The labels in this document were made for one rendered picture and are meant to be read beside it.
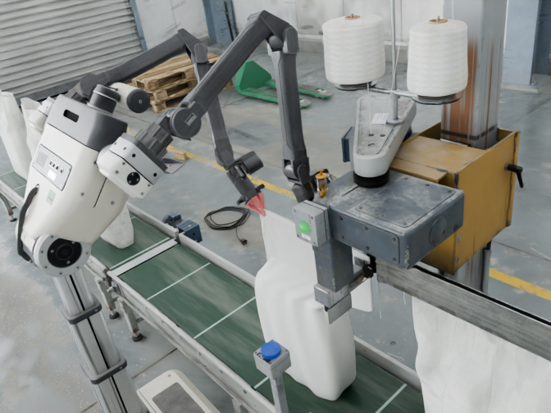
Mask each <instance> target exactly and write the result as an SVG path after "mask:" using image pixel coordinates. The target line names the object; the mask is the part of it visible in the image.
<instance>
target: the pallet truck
mask: <svg viewBox="0 0 551 413"><path fill-rule="evenodd" d="M224 5H225V15H226V18H227V22H228V26H229V30H230V37H231V40H232V42H233V41H234V35H233V32H232V29H231V24H230V18H229V12H228V8H227V0H224ZM263 86H267V87H271V88H275V89H276V80H275V79H272V78H271V74H270V73H268V72H267V71H266V70H264V69H263V68H262V67H261V66H259V65H258V64H257V63H256V62H255V61H253V60H247V61H246V62H245V63H244V64H243V65H242V66H241V67H240V69H239V70H238V71H237V73H236V76H235V87H236V89H237V91H238V93H239V94H242V95H246V96H250V97H254V98H260V99H265V100H268V101H273V102H278V97H277V93H276V92H271V91H266V90H262V89H259V88H261V87H263ZM298 92H299V93H305V94H309V95H314V96H316V97H317V98H318V97H321V98H329V97H330V95H334V93H333V92H332V91H330V90H329V89H326V88H320V87H315V86H311V85H306V84H298ZM299 101H300V108H302V107H307V105H309V104H311V105H312V103H311V102H310V101H309V100H307V99H305V98H301V97H299Z"/></svg>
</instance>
